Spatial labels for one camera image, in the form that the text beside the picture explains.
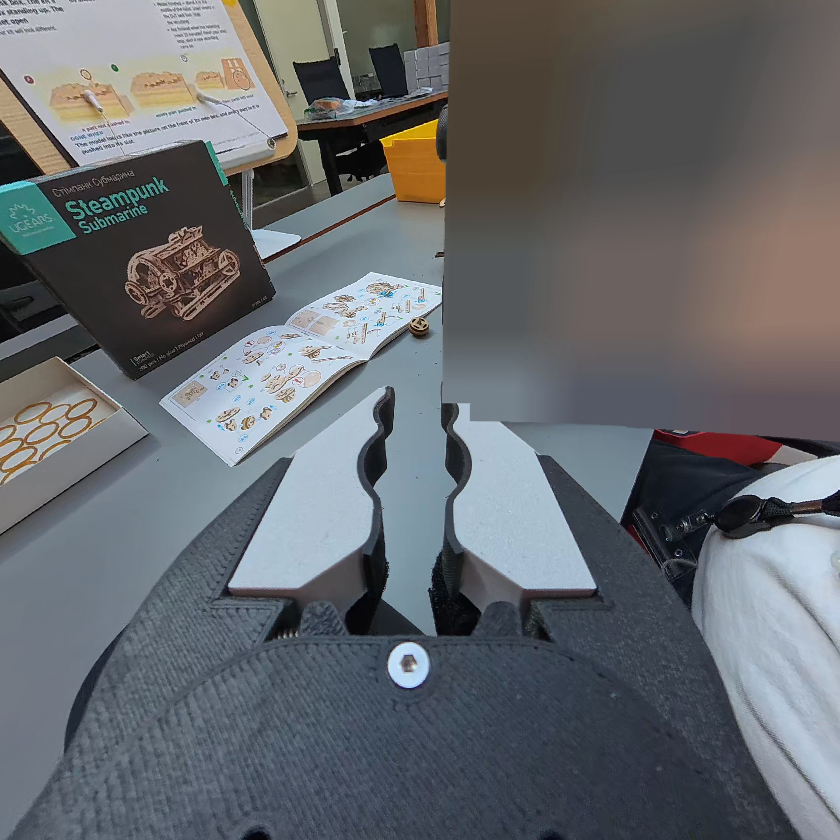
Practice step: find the yellow plastic bin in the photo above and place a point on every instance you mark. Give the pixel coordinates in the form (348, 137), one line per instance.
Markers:
(413, 164)

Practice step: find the dark bag with red trim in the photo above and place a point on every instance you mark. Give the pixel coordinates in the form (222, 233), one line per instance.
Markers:
(682, 485)

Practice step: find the grey desk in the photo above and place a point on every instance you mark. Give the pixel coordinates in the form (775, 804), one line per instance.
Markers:
(131, 558)

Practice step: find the dark background table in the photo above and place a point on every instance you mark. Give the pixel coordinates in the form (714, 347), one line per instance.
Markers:
(367, 121)

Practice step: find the round wooden wheel part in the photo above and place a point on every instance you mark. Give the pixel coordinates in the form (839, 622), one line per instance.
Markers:
(418, 327)

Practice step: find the instruction poster on stand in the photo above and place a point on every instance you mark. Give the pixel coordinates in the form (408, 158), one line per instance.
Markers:
(282, 151)

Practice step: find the white instruction sheet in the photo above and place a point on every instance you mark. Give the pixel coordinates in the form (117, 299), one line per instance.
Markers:
(164, 39)

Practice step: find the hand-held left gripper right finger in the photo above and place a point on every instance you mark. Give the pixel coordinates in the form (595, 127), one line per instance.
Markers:
(518, 525)

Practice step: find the open instruction booklet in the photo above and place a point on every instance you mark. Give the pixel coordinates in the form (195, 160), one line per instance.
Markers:
(295, 354)

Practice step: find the person's white shirt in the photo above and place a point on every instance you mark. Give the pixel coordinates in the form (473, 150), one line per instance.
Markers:
(774, 656)

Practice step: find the white cardboard box tray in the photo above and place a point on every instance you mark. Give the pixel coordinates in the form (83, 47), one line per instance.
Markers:
(111, 426)

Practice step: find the stack of white boxes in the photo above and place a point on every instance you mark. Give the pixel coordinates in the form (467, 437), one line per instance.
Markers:
(430, 65)

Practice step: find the dark model kit box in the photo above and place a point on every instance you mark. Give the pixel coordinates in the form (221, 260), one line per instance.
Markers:
(98, 262)

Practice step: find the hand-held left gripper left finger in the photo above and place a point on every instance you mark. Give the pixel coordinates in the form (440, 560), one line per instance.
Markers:
(308, 525)

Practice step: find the black office chair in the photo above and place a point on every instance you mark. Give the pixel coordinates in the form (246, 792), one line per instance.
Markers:
(321, 79)
(388, 69)

